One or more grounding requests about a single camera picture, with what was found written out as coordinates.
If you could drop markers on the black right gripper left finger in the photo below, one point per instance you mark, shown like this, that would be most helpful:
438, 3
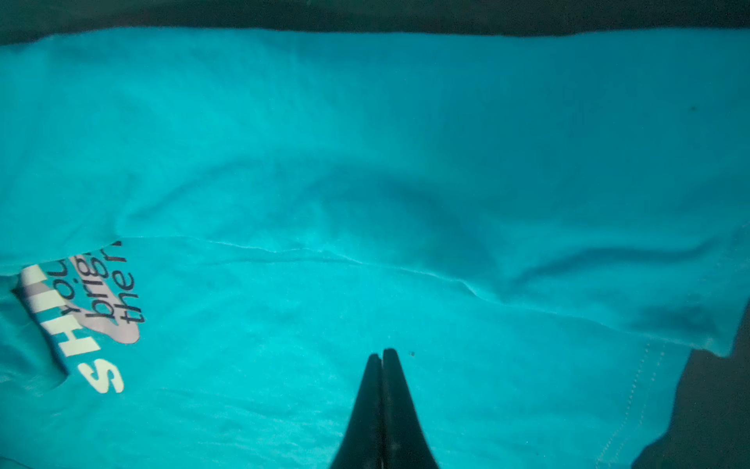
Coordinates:
362, 444

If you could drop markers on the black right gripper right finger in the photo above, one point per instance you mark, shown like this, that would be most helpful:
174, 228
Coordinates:
405, 445

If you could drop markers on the teal printed t-shirt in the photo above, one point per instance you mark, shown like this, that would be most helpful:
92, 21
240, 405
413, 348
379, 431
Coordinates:
205, 234

